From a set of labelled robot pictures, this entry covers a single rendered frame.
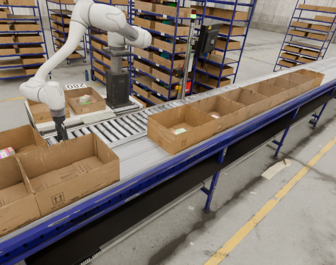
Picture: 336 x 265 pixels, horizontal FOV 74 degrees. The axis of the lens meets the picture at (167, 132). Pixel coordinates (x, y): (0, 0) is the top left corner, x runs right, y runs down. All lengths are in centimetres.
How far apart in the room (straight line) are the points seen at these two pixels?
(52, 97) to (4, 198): 58
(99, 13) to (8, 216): 114
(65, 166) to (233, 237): 155
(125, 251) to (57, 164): 99
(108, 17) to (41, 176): 98
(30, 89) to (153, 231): 146
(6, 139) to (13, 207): 81
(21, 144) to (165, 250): 136
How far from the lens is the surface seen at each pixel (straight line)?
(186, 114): 182
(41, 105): 244
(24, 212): 113
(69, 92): 252
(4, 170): 133
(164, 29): 309
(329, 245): 267
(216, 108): 211
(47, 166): 138
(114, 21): 152
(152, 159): 143
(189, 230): 220
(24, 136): 185
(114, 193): 119
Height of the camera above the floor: 178
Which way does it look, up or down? 32 degrees down
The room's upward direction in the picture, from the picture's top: 6 degrees clockwise
